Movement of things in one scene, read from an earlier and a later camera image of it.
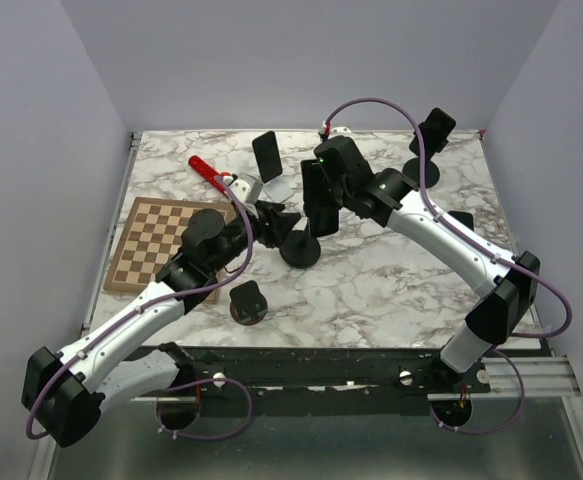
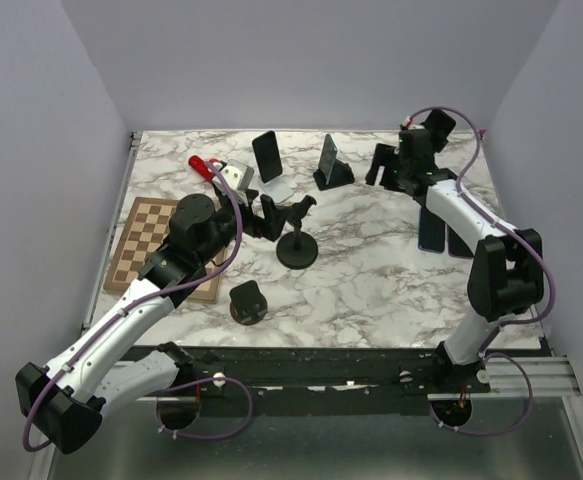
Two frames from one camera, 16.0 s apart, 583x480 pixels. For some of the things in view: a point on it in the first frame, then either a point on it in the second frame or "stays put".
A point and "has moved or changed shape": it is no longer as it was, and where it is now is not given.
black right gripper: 311,176 to 384,155
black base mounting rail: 316,381 stays put
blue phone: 321,206 has moved or changed shape
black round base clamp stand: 300,249 stays put
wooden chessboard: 150,236 stays put
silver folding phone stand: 279,189 stays put
